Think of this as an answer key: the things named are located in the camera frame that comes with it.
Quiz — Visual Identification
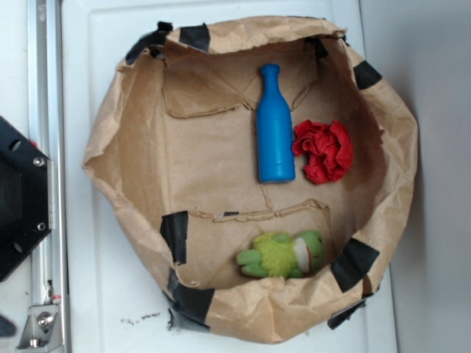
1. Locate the blue plastic bottle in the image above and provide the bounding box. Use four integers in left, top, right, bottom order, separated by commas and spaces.
256, 64, 295, 183

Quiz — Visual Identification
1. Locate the green plush frog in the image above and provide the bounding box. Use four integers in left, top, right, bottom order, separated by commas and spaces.
235, 230, 325, 279

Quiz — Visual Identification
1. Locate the brown paper bag bin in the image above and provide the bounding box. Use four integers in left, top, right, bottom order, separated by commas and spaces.
84, 16, 418, 343

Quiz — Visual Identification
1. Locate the red crumpled paper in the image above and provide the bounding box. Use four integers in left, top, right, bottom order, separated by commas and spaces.
291, 120, 353, 185

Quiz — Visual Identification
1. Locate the aluminium frame rail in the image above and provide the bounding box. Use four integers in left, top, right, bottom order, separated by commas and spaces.
26, 1, 72, 352

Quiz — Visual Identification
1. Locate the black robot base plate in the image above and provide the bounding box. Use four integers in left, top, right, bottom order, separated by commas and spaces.
1, 118, 51, 282

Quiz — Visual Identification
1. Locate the metal corner bracket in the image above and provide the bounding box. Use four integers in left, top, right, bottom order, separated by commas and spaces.
15, 304, 63, 352

